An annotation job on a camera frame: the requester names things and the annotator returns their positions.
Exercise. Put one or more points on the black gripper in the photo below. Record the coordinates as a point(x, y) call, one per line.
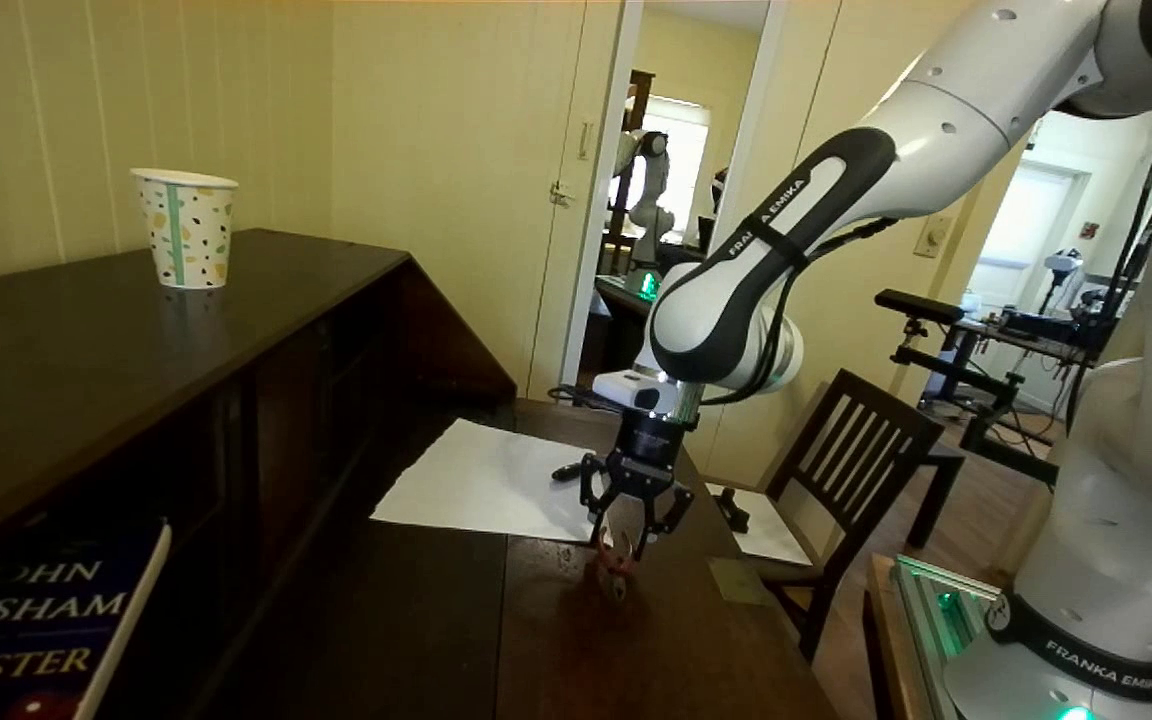
point(639, 465)

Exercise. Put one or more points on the red handled pliers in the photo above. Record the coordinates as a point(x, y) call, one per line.
point(615, 564)

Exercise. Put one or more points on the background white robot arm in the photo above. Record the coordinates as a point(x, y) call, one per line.
point(642, 161)

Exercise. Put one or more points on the robot base table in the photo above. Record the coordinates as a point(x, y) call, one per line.
point(916, 617)

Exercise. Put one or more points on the black marker pen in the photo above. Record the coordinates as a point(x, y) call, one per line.
point(570, 472)

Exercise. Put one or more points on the white sheet of paper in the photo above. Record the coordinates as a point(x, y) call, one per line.
point(497, 480)

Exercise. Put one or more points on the white paper on chair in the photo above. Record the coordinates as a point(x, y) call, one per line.
point(756, 527)

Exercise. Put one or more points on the dark wooden chair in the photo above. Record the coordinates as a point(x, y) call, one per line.
point(837, 480)

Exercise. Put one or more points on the dark wooden desk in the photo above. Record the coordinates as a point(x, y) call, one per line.
point(266, 421)

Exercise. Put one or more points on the cream door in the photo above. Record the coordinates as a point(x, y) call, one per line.
point(471, 139)

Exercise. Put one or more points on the polka dot paper cup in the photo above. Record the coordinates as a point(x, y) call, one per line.
point(188, 226)

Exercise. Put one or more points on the John Grisham book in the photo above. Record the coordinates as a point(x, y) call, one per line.
point(68, 601)

